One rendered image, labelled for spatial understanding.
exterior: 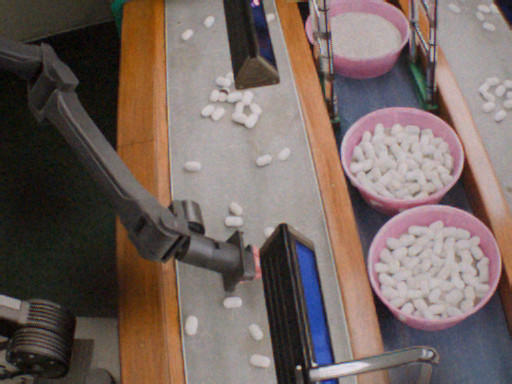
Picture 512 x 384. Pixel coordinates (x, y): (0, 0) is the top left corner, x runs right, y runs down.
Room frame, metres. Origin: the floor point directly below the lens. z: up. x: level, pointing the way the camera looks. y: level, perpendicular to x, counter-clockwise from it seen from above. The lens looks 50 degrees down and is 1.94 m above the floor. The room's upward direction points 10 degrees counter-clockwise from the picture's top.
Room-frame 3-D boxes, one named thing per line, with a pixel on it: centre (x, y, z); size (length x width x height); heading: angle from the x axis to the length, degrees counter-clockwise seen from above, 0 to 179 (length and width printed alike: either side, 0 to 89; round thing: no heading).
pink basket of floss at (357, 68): (1.46, -0.33, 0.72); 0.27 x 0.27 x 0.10
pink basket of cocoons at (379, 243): (0.74, -0.31, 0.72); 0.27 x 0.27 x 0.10
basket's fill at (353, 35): (1.46, -0.33, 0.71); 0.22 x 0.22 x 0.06
